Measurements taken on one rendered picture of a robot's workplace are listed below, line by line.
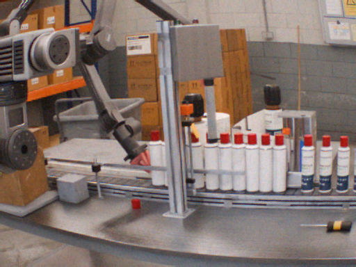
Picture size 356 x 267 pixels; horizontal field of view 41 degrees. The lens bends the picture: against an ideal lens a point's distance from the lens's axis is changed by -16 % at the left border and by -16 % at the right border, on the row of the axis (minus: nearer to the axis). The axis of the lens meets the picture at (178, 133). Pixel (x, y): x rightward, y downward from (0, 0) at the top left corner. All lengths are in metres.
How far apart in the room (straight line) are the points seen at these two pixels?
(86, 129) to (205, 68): 2.71
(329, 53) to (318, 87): 0.50
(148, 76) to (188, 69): 3.99
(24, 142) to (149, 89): 4.11
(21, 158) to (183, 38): 0.67
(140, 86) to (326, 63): 2.26
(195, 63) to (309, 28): 4.70
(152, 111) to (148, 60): 0.54
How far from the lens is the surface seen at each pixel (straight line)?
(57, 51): 1.51
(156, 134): 2.03
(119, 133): 2.09
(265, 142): 1.86
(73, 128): 4.48
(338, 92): 6.36
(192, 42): 1.77
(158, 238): 1.70
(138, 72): 5.80
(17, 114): 1.76
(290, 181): 1.92
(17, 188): 2.04
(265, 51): 6.69
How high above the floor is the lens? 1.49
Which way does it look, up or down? 12 degrees down
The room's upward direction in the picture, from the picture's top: 4 degrees counter-clockwise
